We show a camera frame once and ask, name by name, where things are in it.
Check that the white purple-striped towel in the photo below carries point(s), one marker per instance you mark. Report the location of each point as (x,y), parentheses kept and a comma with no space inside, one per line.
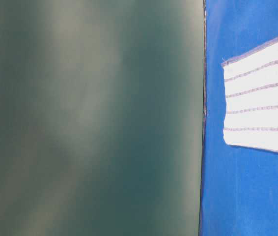
(251,95)

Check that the blue table cloth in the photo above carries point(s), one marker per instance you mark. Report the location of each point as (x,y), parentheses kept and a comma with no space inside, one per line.
(239,186)

